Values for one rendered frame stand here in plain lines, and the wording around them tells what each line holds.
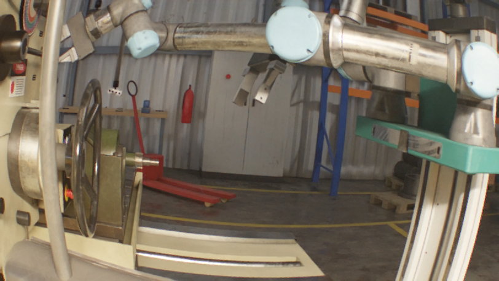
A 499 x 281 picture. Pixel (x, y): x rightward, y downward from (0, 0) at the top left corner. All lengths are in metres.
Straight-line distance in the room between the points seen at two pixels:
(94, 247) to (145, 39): 0.76
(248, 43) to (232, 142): 6.88
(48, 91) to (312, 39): 0.62
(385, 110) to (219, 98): 6.58
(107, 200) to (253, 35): 0.75
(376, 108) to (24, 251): 1.18
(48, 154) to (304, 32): 0.64
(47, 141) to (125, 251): 1.20
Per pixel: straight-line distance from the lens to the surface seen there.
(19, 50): 0.90
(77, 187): 0.97
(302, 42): 0.94
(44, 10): 1.09
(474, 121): 1.06
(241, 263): 2.31
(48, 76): 0.42
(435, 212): 1.51
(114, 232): 1.62
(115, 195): 1.61
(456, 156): 1.05
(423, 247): 1.54
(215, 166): 8.04
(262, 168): 8.15
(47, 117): 0.42
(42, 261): 0.49
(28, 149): 1.07
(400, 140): 1.29
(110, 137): 1.64
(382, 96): 1.46
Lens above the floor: 1.49
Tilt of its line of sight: 6 degrees down
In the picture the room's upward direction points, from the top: 6 degrees clockwise
